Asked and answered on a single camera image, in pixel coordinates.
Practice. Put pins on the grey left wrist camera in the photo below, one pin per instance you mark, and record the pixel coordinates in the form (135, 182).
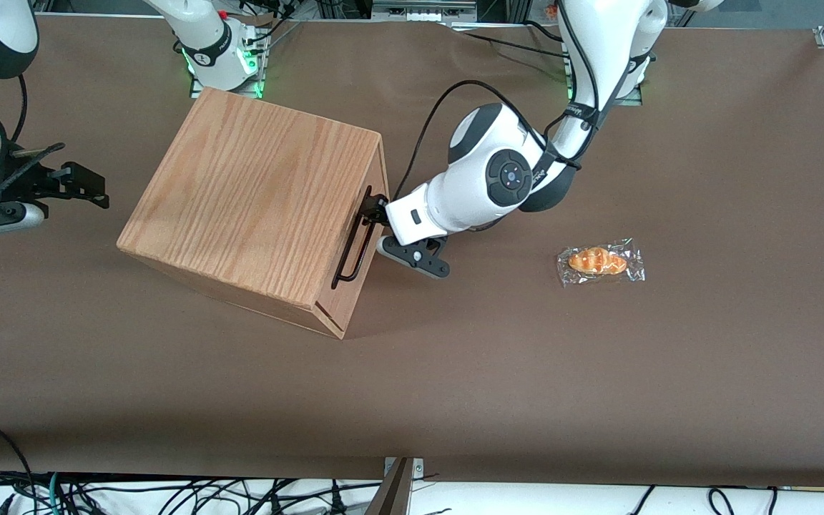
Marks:
(419, 259)

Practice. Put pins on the small metal bracket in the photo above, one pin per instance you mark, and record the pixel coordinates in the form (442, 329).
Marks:
(418, 466)

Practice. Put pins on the table cover sheet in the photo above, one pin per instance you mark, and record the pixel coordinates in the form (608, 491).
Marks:
(598, 372)

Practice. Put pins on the wooden drawer cabinet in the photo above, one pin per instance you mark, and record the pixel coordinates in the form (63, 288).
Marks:
(240, 200)

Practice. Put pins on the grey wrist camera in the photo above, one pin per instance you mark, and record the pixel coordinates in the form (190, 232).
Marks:
(4, 218)
(419, 259)

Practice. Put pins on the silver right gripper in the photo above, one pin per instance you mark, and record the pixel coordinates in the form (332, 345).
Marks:
(23, 179)

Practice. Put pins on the grey equipment box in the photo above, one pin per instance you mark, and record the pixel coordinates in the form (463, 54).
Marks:
(419, 11)

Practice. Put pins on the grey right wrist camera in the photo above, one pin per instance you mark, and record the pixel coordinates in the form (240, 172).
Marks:
(4, 218)

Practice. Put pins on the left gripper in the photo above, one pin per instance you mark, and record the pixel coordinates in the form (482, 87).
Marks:
(378, 208)

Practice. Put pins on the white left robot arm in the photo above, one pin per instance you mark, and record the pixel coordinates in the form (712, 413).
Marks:
(469, 193)

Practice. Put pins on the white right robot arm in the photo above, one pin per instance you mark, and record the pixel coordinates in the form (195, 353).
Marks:
(204, 36)

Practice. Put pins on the bread roll in plastic wrap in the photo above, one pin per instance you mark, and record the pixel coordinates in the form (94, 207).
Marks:
(598, 261)

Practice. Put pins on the brown wedge-shaped post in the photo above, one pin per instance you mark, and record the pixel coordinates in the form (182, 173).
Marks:
(394, 497)

